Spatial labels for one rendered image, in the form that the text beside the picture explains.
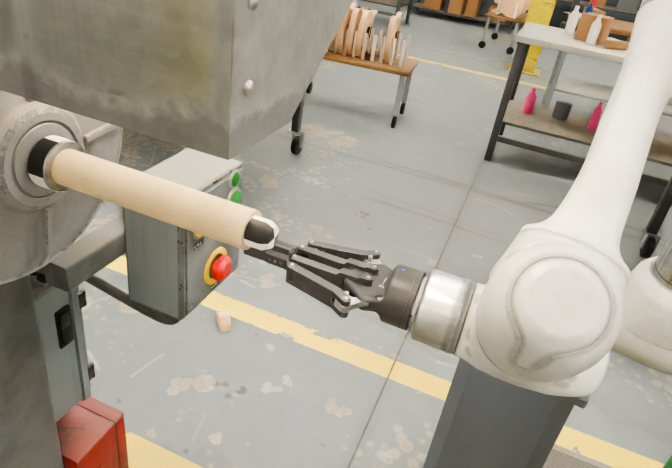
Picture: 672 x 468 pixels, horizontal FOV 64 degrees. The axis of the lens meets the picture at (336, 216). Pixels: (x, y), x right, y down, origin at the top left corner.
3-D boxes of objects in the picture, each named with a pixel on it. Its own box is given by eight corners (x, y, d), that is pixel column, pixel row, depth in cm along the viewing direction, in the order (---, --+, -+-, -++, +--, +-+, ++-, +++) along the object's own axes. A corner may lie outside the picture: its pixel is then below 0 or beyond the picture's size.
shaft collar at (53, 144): (63, 126, 47) (73, 171, 50) (19, 148, 44) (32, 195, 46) (81, 132, 47) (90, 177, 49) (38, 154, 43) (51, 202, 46)
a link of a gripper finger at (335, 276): (369, 300, 68) (366, 306, 67) (288, 272, 71) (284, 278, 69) (375, 275, 66) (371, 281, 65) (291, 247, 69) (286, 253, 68)
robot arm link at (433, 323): (461, 325, 70) (417, 309, 72) (480, 268, 66) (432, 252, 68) (447, 370, 63) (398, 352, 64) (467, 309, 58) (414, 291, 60)
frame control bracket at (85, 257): (45, 283, 70) (41, 259, 68) (143, 221, 86) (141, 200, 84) (69, 293, 69) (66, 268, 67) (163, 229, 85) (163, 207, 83)
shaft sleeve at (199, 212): (77, 142, 47) (83, 174, 48) (47, 158, 44) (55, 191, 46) (262, 202, 42) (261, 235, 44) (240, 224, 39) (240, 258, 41)
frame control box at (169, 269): (31, 318, 84) (2, 167, 71) (126, 252, 101) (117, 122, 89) (163, 377, 77) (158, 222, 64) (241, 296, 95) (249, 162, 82)
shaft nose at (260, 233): (259, 209, 42) (259, 234, 43) (243, 225, 40) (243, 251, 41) (282, 217, 41) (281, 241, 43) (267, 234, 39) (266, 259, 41)
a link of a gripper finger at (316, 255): (377, 271, 67) (380, 266, 68) (296, 242, 70) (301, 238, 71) (371, 296, 69) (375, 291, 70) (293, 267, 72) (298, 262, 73)
